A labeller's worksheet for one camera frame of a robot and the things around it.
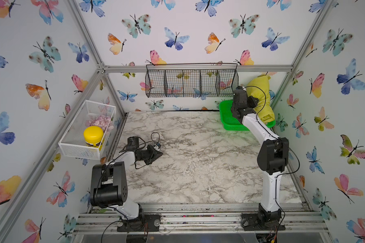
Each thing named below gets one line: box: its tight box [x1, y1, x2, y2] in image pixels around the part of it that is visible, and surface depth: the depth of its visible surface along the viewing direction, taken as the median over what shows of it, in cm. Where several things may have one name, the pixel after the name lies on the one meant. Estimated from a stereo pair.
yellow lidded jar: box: [83, 125, 104, 148], surface depth 65 cm
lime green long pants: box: [245, 74, 276, 123], surface depth 87 cm
